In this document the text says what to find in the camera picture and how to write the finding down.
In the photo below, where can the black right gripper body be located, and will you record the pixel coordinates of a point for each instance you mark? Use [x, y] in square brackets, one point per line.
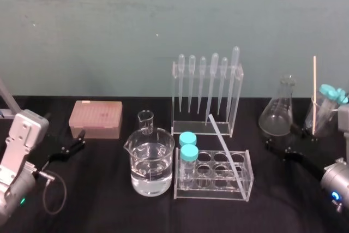
[305, 166]

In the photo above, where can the small glass beaker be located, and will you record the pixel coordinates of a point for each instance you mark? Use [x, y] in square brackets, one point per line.
[145, 122]

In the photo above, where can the black table cloth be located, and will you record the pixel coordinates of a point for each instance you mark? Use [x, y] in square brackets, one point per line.
[109, 211]

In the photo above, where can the large glass beaker with water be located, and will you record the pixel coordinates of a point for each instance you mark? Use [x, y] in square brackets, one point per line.
[151, 170]

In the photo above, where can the grey slanted metal bar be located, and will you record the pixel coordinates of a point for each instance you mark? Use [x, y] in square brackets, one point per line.
[8, 96]

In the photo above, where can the pink pipette tip box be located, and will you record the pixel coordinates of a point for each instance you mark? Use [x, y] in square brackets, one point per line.
[95, 118]

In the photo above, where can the clear glass stirring rod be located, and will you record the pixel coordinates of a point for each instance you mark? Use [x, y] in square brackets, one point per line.
[225, 148]

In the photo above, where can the thin wooden stick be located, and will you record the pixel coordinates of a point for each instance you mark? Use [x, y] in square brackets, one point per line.
[314, 85]

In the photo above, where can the glass beaker holding tubes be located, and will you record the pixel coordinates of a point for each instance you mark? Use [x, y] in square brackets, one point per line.
[325, 121]

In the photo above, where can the clear acrylic tube rack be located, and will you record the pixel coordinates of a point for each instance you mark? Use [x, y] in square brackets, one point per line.
[218, 186]

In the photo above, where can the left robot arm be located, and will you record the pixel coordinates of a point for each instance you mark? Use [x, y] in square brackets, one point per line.
[16, 145]

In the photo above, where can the clear acrylic pipette stand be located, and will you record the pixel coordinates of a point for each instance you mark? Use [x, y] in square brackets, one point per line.
[203, 128]

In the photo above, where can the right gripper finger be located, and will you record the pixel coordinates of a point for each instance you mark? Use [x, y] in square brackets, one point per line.
[276, 147]
[302, 132]

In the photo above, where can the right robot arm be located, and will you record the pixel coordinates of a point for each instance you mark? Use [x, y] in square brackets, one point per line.
[336, 181]

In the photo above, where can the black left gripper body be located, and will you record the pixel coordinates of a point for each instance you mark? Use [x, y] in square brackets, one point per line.
[43, 159]

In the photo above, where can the glass conical flask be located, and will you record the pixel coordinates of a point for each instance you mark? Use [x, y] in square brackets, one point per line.
[278, 113]

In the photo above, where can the teal-capped sample tube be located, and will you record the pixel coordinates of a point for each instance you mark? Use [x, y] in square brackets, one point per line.
[189, 154]
[342, 97]
[187, 138]
[328, 91]

